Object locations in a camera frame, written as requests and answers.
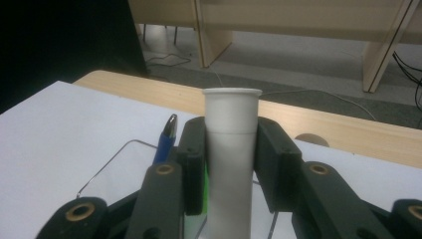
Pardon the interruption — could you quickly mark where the black metal leg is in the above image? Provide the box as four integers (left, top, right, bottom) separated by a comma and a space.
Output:
141, 23, 179, 46

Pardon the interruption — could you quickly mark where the light wooden desk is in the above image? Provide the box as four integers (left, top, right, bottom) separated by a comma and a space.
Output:
127, 0, 422, 95

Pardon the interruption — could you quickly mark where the white board table cover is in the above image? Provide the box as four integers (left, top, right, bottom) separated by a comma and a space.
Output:
0, 80, 422, 239

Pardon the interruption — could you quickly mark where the bundle of black cables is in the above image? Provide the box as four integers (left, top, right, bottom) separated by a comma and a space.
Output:
392, 51, 422, 115

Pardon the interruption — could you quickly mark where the black curtain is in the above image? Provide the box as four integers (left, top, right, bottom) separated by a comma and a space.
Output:
0, 0, 149, 115

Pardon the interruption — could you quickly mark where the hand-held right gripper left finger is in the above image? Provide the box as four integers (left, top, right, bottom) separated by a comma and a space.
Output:
175, 116, 209, 216

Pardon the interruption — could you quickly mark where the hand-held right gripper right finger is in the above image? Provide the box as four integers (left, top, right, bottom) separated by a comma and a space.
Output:
253, 116, 304, 214

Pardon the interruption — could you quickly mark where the white marker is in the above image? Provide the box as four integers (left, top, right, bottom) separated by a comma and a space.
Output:
202, 87, 264, 239

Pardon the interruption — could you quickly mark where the thin black floor cable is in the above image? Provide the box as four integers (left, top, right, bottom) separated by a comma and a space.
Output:
145, 53, 193, 68

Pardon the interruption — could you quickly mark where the clear acrylic pen holder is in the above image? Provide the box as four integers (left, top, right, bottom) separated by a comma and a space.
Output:
76, 138, 281, 239

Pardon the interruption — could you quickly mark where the blue ballpoint pen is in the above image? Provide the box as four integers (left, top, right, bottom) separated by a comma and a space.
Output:
152, 114, 179, 165

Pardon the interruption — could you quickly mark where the green highlighter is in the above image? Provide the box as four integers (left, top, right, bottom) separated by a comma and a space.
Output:
202, 164, 211, 214

